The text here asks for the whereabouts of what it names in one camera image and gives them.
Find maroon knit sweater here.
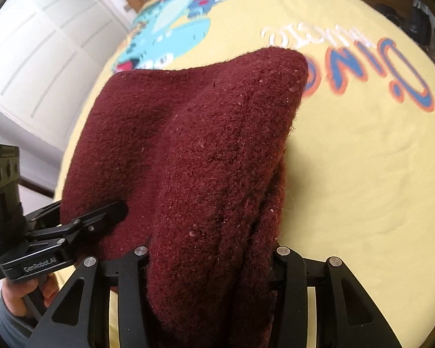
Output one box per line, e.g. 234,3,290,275
59,48,310,348

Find yellow cartoon printed blanket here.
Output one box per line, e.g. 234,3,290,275
54,0,435,348

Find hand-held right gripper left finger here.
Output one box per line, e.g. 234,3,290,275
23,246,150,348

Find person's left forearm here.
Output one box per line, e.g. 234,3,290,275
0,295,41,348

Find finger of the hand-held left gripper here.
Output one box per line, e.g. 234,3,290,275
26,200,128,248
25,202,63,231

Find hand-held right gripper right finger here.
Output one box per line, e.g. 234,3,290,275
270,246,403,348

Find white panelled wardrobe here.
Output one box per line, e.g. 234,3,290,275
0,0,140,191

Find dark bag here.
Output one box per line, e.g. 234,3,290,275
410,4,435,40

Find person's left hand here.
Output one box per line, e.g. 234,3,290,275
0,273,61,320

